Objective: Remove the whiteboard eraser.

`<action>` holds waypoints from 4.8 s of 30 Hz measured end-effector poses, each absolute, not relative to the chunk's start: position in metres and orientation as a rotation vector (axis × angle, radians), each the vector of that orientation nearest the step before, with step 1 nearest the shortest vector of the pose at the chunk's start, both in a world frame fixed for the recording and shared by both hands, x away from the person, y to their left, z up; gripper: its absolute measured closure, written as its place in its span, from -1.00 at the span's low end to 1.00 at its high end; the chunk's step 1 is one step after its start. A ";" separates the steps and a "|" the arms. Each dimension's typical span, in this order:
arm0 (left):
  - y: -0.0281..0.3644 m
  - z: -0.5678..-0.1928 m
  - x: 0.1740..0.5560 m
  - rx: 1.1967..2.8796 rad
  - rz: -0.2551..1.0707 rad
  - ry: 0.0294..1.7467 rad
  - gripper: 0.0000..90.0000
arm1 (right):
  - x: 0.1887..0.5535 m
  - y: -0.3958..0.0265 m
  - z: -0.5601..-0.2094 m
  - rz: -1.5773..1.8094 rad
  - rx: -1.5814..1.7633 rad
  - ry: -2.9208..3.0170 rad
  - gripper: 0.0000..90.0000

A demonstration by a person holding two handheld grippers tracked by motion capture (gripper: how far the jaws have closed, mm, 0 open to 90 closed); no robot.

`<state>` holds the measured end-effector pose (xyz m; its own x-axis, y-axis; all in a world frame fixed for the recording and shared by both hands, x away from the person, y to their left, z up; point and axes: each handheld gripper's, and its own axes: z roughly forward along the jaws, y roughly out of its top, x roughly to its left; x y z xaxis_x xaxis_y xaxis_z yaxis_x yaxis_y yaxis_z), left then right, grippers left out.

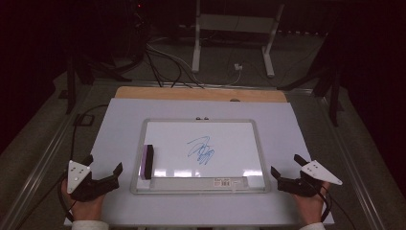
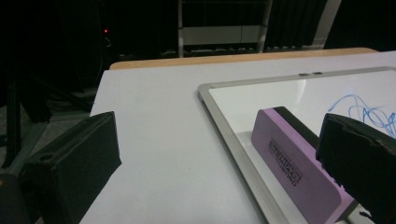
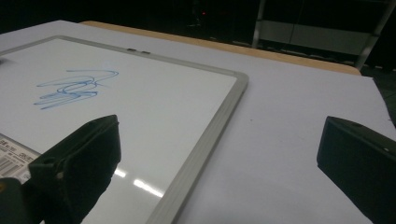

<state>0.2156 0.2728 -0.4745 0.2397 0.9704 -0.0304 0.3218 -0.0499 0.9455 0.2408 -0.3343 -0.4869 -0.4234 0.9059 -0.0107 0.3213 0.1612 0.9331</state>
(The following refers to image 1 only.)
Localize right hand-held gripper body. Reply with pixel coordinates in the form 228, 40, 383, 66
277, 159, 344, 198

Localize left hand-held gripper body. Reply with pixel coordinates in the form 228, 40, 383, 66
66, 159, 121, 202

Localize purple and black whiteboard eraser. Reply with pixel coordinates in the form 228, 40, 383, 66
139, 144, 155, 181

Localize silver framed whiteboard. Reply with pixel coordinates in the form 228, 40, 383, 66
129, 118, 272, 196

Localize person's left hand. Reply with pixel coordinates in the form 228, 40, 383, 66
60, 178, 107, 222

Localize person's right hand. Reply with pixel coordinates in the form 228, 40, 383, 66
292, 181, 331, 226

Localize black tripod stand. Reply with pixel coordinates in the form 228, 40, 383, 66
277, 63, 347, 127
64, 44, 145, 115

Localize grey metal stand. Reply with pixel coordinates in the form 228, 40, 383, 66
191, 0, 285, 79

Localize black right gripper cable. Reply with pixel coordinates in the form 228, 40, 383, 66
314, 184, 355, 230

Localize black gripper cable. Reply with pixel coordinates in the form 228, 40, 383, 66
314, 184, 355, 230
56, 103, 110, 223

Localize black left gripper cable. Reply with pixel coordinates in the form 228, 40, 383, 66
56, 103, 110, 223

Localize aluminium frame rail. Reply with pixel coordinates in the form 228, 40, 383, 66
314, 92, 387, 230
0, 80, 97, 230

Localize black floor cables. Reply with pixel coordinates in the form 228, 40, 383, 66
144, 44, 206, 90

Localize white floor cable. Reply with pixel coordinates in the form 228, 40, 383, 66
146, 37, 244, 88

